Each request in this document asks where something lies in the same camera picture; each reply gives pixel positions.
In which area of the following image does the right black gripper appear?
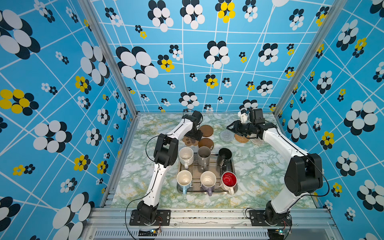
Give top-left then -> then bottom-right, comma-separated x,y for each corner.
226,121 -> 255,137

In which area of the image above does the clear glass patterned coaster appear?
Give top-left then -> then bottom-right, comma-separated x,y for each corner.
250,138 -> 265,146

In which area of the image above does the round brown coaster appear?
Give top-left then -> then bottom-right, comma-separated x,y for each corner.
199,125 -> 214,138
198,138 -> 215,150

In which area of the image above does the woven rattan coaster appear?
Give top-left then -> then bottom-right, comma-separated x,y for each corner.
235,134 -> 249,144

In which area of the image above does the paw print wooden coaster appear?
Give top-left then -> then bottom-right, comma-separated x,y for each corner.
182,137 -> 199,147

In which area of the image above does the round brown coaster front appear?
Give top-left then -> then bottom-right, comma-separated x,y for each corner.
198,138 -> 215,150

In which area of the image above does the grey silicone round coaster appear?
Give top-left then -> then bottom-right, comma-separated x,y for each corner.
220,130 -> 235,142

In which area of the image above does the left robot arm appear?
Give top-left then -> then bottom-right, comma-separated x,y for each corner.
137,111 -> 203,223

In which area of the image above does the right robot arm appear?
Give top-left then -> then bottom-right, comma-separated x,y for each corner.
227,109 -> 324,226

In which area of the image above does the grey metallic mug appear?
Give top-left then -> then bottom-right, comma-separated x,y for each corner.
197,146 -> 211,170

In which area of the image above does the white speckled mug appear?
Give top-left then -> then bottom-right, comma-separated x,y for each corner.
179,147 -> 194,170

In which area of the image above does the black mug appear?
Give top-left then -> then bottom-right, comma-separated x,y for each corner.
217,148 -> 234,175

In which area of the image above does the metal serving tray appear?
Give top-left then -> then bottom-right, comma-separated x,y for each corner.
177,153 -> 238,195

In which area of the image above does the red interior white mug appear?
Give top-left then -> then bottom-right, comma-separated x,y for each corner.
220,172 -> 238,195

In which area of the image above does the white mug blue handle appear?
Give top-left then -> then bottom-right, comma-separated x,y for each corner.
177,170 -> 193,195

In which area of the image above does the white mug purple handle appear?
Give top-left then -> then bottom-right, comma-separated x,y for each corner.
200,171 -> 217,197

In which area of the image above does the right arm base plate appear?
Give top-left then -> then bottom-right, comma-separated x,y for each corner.
247,210 -> 292,227

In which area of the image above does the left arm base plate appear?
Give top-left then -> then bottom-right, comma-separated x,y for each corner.
129,210 -> 171,226

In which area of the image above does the aluminium front frame rail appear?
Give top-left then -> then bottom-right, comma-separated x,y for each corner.
81,208 -> 343,240

